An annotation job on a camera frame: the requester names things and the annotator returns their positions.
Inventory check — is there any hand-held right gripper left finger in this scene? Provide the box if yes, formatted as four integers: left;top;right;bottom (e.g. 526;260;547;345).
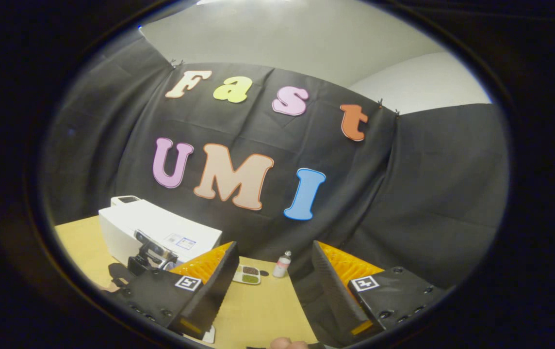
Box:
108;241;240;340

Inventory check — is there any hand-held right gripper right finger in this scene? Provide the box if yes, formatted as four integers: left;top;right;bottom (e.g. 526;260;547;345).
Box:
311;241;453;340

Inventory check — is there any white microwave oven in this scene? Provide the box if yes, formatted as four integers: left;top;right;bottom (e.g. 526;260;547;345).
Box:
99;200;223;266

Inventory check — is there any white divided dish of beans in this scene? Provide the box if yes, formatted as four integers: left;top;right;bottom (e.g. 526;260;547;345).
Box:
232;264;262;286

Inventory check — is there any small bottle with pink label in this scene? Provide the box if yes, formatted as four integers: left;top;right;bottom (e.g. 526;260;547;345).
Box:
273;250;292;279

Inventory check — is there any black backdrop cloth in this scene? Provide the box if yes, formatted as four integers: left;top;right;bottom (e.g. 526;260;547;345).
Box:
40;29;510;347

